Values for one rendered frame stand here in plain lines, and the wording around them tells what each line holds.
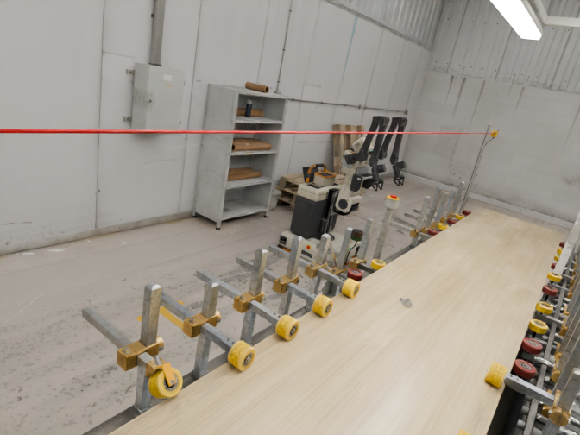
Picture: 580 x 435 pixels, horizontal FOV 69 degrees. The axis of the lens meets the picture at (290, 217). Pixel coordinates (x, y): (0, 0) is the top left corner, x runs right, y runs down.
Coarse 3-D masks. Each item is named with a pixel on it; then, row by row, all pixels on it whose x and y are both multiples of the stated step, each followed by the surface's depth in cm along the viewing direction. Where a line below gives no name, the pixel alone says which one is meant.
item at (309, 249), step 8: (288, 232) 433; (336, 232) 460; (280, 240) 438; (288, 240) 430; (304, 240) 422; (312, 240) 425; (336, 240) 438; (352, 240) 447; (288, 248) 432; (304, 248) 420; (312, 248) 414; (336, 248) 417; (312, 256) 415; (328, 256) 405; (352, 256) 444; (328, 264) 407
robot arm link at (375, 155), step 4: (380, 120) 356; (384, 120) 354; (380, 124) 356; (384, 124) 356; (380, 128) 360; (384, 128) 358; (376, 136) 363; (380, 136) 361; (376, 140) 364; (380, 140) 362; (376, 144) 364; (380, 144) 363; (376, 148) 365; (380, 148) 366; (372, 152) 368; (376, 152) 366; (372, 156) 368; (376, 156) 366; (372, 160) 368; (376, 160) 371; (376, 164) 373
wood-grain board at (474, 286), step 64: (448, 256) 273; (512, 256) 297; (320, 320) 172; (384, 320) 182; (448, 320) 192; (512, 320) 204; (192, 384) 126; (256, 384) 131; (320, 384) 136; (384, 384) 142; (448, 384) 149
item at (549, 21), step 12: (528, 0) 239; (540, 12) 246; (552, 24) 264; (564, 24) 260; (576, 24) 257; (576, 228) 274; (576, 240) 275; (564, 252) 280; (564, 264) 281; (540, 300) 293
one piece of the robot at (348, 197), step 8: (344, 152) 396; (352, 152) 393; (368, 160) 407; (344, 168) 405; (352, 168) 400; (344, 184) 408; (344, 192) 405; (352, 192) 406; (344, 200) 406; (352, 200) 403; (360, 200) 418; (344, 208) 408
